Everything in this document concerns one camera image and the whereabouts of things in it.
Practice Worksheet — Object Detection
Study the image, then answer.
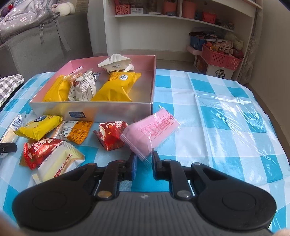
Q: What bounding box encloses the silver pink cardboard box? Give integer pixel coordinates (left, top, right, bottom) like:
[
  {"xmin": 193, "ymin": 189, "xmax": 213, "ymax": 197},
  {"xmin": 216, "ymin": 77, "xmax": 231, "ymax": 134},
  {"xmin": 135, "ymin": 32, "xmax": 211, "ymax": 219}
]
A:
[{"xmin": 30, "ymin": 55, "xmax": 156, "ymax": 123}]

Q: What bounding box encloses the pink snack bag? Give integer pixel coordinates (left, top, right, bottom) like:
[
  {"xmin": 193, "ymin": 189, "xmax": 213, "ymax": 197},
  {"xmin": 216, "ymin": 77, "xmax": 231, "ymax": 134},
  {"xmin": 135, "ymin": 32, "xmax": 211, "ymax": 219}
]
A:
[{"xmin": 119, "ymin": 108, "xmax": 180, "ymax": 162}]

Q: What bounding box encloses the grey checkered cushion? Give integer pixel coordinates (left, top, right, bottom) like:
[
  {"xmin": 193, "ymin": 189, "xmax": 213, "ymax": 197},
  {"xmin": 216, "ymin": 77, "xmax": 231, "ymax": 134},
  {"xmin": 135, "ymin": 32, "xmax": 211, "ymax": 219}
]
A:
[{"xmin": 0, "ymin": 74, "xmax": 24, "ymax": 106}]

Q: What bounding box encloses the small pink perforated basket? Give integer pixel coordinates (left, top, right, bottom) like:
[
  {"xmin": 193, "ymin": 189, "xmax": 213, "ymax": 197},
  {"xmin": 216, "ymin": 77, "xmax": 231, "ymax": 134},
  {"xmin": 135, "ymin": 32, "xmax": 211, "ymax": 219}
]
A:
[{"xmin": 115, "ymin": 4, "xmax": 131, "ymax": 15}]

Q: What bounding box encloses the orange-yellow snack pack left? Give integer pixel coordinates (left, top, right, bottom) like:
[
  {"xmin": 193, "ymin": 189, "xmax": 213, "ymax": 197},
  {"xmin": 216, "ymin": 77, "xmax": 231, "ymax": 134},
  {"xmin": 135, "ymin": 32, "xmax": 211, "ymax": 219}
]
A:
[{"xmin": 42, "ymin": 75, "xmax": 71, "ymax": 102}]

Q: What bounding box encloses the orange white snack packet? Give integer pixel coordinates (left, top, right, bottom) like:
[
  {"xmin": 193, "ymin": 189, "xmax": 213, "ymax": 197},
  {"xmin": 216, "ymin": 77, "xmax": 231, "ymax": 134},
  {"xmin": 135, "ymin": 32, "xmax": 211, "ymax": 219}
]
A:
[{"xmin": 52, "ymin": 121, "xmax": 93, "ymax": 145}]

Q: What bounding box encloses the small red basket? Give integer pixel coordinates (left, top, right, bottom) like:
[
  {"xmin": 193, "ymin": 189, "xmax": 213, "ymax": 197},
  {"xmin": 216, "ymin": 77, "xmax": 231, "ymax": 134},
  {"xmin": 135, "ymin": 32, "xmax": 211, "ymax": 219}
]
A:
[{"xmin": 202, "ymin": 12, "xmax": 217, "ymax": 24}]

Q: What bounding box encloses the cream wafer pack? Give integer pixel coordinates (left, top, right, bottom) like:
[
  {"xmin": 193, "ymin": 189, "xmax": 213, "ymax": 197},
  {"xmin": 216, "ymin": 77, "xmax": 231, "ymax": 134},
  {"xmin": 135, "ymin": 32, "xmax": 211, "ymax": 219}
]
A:
[{"xmin": 32, "ymin": 141, "xmax": 85, "ymax": 184}]

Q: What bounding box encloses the pink plastic basket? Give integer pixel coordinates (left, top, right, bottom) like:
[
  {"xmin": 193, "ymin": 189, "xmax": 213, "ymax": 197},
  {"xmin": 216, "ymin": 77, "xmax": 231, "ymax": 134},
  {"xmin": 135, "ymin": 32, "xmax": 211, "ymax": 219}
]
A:
[{"xmin": 202, "ymin": 44, "xmax": 242, "ymax": 70}]

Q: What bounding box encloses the yellow biscuit pack blue label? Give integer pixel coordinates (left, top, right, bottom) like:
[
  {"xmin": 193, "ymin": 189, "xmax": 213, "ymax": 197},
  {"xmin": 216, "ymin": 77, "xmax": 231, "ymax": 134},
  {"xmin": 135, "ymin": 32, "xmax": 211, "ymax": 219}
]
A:
[{"xmin": 14, "ymin": 115, "xmax": 62, "ymax": 141}]

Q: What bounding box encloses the grey sofa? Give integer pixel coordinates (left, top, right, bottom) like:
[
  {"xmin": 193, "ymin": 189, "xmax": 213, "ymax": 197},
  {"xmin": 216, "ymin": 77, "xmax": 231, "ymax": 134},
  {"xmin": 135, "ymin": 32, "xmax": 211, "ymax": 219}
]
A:
[{"xmin": 1, "ymin": 13, "xmax": 93, "ymax": 81}]

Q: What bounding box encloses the white plush toy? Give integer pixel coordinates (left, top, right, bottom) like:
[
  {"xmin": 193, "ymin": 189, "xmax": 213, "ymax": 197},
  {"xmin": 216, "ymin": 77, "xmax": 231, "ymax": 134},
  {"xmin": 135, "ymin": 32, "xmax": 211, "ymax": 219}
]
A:
[{"xmin": 52, "ymin": 2, "xmax": 75, "ymax": 17}]

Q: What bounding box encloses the white bookshelf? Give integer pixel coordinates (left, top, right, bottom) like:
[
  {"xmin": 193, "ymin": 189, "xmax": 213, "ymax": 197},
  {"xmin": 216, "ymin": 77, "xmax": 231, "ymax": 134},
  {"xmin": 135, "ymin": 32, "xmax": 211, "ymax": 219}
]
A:
[{"xmin": 102, "ymin": 1, "xmax": 263, "ymax": 80}]

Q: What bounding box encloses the orange-yellow snack pack right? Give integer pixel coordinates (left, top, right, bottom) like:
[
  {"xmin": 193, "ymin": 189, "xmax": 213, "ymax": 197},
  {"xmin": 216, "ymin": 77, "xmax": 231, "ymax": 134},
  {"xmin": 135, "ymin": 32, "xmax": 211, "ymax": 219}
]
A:
[{"xmin": 91, "ymin": 72, "xmax": 142, "ymax": 102}]

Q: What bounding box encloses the orange-yellow snack pack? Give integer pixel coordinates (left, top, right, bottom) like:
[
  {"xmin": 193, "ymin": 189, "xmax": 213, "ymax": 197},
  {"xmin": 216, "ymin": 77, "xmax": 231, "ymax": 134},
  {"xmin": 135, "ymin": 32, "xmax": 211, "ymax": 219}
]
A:
[
  {"xmin": 42, "ymin": 75, "xmax": 71, "ymax": 102},
  {"xmin": 91, "ymin": 72, "xmax": 142, "ymax": 102}
]

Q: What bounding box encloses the orange pen holder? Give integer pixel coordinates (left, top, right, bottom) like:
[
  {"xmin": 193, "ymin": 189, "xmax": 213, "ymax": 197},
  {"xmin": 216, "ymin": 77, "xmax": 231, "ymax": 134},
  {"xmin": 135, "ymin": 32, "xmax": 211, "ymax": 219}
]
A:
[{"xmin": 163, "ymin": 1, "xmax": 177, "ymax": 16}]

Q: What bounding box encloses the clear wrapped biscuit pack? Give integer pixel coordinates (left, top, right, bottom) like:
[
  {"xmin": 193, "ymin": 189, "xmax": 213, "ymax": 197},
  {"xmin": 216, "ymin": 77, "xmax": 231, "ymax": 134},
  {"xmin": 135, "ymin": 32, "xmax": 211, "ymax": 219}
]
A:
[{"xmin": 1, "ymin": 115, "xmax": 23, "ymax": 143}]

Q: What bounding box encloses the silver lilac backpack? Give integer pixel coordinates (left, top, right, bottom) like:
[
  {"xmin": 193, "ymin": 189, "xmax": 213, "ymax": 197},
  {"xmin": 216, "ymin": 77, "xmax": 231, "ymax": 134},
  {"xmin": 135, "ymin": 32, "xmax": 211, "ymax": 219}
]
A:
[{"xmin": 1, "ymin": 1, "xmax": 59, "ymax": 44}]

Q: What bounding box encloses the red candy pack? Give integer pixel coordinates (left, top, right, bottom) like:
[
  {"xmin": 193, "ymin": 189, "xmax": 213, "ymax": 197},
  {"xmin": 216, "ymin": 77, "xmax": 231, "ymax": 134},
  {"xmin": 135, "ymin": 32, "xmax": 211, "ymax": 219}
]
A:
[
  {"xmin": 93, "ymin": 121, "xmax": 128, "ymax": 151},
  {"xmin": 19, "ymin": 138, "xmax": 63, "ymax": 170}
]

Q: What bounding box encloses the white red nut packet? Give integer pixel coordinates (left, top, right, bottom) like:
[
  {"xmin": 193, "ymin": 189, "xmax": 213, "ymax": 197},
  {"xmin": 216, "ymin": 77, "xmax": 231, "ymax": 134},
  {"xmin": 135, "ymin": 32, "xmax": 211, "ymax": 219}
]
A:
[{"xmin": 68, "ymin": 70, "xmax": 97, "ymax": 102}]

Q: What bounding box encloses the blue storage bin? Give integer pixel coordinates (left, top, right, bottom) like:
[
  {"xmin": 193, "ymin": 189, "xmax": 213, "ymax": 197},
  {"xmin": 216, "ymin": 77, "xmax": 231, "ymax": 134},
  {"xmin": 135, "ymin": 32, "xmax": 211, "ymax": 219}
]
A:
[{"xmin": 190, "ymin": 35, "xmax": 207, "ymax": 51}]

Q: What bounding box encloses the white storage box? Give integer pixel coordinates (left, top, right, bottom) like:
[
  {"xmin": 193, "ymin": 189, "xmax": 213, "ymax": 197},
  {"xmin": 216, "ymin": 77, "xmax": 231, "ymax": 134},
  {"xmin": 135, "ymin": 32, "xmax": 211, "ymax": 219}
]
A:
[{"xmin": 194, "ymin": 55, "xmax": 234, "ymax": 80}]

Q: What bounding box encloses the blue white checkered tablecloth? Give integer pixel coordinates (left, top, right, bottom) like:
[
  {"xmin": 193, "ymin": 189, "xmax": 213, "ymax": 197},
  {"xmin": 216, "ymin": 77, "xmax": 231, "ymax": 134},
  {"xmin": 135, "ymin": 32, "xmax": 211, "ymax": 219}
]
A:
[{"xmin": 1, "ymin": 69, "xmax": 289, "ymax": 232}]

